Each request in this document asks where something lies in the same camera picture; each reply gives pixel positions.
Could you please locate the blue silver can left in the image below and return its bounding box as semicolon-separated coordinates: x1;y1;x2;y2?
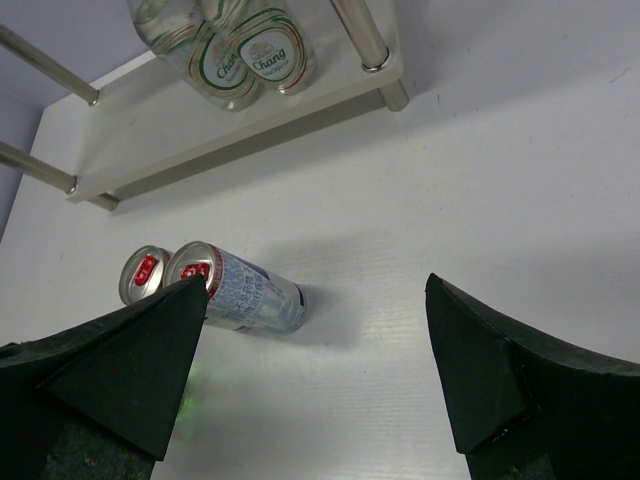
118;245;173;305

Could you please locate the white two-tier shelf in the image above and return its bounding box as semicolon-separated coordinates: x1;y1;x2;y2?
1;1;403;210

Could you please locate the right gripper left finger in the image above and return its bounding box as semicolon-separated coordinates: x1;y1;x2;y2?
1;276;207;479

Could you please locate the clear Chang bottle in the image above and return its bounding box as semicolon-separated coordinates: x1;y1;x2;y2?
127;1;261;112
199;0;317;96

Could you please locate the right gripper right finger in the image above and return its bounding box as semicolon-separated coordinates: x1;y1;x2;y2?
425;274;639;479

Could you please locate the silver can right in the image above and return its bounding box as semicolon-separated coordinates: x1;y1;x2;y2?
163;241;307;333

